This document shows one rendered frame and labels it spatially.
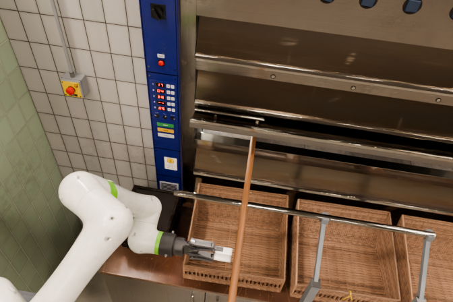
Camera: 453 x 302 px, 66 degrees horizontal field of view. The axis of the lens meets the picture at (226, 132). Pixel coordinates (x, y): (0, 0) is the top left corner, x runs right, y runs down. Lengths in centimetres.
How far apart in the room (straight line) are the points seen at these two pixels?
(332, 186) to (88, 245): 143
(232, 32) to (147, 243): 93
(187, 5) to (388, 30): 80
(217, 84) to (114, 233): 90
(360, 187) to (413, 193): 29
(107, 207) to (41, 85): 113
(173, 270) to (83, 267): 110
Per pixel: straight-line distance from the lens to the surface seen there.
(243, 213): 159
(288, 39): 153
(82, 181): 114
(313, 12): 147
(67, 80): 185
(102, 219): 105
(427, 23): 157
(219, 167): 204
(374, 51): 160
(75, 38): 178
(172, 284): 212
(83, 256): 109
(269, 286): 209
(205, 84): 168
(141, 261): 219
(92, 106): 199
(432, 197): 230
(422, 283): 195
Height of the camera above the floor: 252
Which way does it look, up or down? 43 degrees down
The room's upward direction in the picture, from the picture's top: 6 degrees clockwise
